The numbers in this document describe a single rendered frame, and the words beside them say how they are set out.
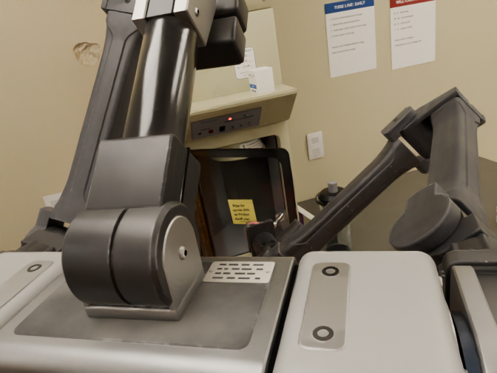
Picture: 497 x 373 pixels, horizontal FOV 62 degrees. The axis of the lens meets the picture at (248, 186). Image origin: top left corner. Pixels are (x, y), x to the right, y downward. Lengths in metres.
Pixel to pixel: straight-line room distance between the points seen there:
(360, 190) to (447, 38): 1.33
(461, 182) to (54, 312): 0.45
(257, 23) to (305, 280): 0.96
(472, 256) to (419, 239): 0.10
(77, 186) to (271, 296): 0.39
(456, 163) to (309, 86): 1.19
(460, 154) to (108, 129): 0.47
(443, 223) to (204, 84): 0.84
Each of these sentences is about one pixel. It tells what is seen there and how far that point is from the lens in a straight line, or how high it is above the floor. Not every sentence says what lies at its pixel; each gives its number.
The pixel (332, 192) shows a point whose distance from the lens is 1.26.
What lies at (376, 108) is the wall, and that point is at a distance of 1.89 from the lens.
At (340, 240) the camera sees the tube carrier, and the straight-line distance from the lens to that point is 1.30.
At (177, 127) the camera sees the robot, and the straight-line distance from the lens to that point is 0.31.
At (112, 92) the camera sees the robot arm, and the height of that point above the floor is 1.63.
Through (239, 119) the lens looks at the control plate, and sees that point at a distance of 1.12.
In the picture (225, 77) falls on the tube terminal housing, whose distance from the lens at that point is 1.17.
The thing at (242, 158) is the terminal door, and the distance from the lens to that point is 1.08.
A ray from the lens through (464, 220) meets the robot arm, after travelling 0.45.
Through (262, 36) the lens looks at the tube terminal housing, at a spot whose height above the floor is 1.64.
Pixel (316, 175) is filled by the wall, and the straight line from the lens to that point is 1.82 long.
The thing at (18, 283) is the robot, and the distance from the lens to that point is 0.40.
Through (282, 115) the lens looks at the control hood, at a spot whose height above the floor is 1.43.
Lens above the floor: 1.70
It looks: 22 degrees down
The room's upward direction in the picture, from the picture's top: 10 degrees counter-clockwise
